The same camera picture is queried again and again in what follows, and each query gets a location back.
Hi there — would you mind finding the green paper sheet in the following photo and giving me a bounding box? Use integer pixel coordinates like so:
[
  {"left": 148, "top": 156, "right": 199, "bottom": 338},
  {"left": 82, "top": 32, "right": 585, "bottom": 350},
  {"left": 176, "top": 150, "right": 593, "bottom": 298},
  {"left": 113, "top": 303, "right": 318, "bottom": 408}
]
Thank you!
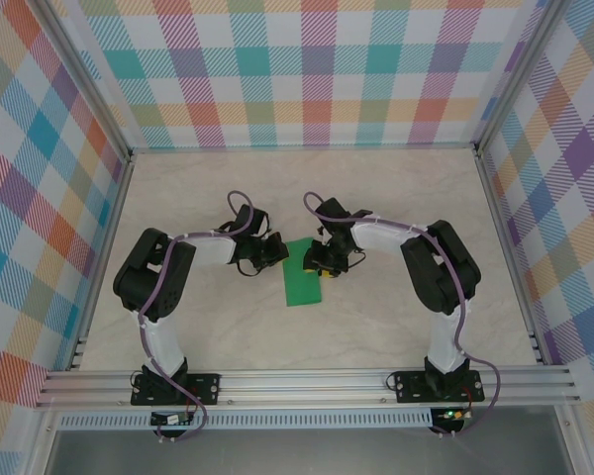
[{"left": 281, "top": 237, "right": 324, "bottom": 307}]

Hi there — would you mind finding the left small circuit board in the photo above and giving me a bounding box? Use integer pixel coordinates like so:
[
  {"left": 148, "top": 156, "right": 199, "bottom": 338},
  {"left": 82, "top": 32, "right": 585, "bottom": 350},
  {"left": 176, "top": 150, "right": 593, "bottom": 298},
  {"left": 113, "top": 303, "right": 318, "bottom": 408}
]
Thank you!
[{"left": 150, "top": 412, "right": 195, "bottom": 428}]

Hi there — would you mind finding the grey metal panel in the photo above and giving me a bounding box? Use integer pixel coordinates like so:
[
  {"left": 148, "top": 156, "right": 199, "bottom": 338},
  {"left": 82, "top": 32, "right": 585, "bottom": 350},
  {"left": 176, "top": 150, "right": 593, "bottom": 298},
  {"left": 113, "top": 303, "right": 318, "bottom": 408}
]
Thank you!
[{"left": 44, "top": 427, "right": 575, "bottom": 475}]

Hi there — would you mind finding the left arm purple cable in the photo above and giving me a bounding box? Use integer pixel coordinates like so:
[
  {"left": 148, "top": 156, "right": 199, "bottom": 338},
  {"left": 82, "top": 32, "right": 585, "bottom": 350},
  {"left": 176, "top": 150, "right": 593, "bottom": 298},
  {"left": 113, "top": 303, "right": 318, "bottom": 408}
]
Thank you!
[{"left": 138, "top": 190, "right": 258, "bottom": 441}]

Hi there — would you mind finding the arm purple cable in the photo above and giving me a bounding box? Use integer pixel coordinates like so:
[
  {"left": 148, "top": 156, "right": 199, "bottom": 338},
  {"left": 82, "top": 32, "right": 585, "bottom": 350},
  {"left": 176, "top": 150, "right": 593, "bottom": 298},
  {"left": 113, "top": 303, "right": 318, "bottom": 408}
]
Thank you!
[
  {"left": 302, "top": 191, "right": 502, "bottom": 439},
  {"left": 138, "top": 190, "right": 258, "bottom": 441}
]

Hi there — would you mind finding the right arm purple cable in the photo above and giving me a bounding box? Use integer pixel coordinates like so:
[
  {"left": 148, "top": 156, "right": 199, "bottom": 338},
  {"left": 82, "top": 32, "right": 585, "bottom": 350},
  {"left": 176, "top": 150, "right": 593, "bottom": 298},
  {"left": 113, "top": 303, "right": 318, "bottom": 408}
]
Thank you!
[{"left": 302, "top": 191, "right": 502, "bottom": 439}]

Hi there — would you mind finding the long aluminium frame rail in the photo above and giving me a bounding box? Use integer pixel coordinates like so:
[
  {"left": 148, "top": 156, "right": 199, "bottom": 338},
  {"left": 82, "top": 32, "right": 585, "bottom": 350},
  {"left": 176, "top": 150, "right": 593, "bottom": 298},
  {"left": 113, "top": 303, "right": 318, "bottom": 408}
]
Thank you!
[{"left": 128, "top": 142, "right": 481, "bottom": 155}]

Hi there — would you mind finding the wide aluminium mounting rail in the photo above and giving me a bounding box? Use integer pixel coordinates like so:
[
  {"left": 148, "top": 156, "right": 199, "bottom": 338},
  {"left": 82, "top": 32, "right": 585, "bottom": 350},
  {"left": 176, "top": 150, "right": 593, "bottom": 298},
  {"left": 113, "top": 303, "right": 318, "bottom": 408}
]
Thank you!
[{"left": 35, "top": 365, "right": 581, "bottom": 410}]

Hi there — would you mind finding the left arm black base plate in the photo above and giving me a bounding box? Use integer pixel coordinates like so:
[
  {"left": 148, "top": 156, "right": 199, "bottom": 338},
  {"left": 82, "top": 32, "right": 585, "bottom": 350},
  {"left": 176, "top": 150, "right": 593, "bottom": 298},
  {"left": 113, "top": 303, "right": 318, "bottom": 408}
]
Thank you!
[{"left": 130, "top": 371, "right": 223, "bottom": 408}]

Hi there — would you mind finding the aluminium side frame rail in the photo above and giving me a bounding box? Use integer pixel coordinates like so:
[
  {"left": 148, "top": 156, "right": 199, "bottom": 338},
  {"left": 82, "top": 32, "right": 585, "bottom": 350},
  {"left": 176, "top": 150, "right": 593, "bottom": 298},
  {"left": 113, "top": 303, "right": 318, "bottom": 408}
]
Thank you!
[
  {"left": 66, "top": 155, "right": 136, "bottom": 372},
  {"left": 474, "top": 150, "right": 548, "bottom": 367}
]

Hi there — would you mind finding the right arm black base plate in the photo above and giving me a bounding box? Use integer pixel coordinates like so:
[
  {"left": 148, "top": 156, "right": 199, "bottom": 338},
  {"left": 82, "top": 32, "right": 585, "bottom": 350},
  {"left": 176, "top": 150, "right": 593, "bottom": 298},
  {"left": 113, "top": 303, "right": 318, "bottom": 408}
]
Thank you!
[{"left": 394, "top": 369, "right": 485, "bottom": 405}]

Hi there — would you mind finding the slotted grey cable duct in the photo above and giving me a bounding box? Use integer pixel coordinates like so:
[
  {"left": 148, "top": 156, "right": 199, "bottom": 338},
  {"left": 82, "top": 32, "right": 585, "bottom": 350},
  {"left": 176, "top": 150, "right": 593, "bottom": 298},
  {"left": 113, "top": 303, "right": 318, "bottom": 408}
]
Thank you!
[{"left": 58, "top": 408, "right": 435, "bottom": 430}]

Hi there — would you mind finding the black round cable mount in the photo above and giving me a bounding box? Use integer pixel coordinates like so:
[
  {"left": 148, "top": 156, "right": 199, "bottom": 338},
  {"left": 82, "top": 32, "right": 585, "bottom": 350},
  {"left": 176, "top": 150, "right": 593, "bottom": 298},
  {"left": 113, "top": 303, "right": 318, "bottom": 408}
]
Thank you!
[
  {"left": 152, "top": 426, "right": 189, "bottom": 443},
  {"left": 428, "top": 421, "right": 464, "bottom": 439}
]

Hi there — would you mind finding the aluminium frame post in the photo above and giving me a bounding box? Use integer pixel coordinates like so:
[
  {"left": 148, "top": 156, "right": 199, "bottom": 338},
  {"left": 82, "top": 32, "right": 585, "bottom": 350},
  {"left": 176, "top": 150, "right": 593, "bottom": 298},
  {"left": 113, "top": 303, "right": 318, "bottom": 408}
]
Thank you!
[
  {"left": 472, "top": 0, "right": 563, "bottom": 157},
  {"left": 38, "top": 0, "right": 135, "bottom": 164}
]

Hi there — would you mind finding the aluminium frame leg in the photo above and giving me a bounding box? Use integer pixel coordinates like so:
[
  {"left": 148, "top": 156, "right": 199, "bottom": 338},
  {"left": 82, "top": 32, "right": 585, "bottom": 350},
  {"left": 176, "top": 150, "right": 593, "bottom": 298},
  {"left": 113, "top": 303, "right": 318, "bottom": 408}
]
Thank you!
[
  {"left": 553, "top": 403, "right": 593, "bottom": 475},
  {"left": 27, "top": 408, "right": 63, "bottom": 475}
]

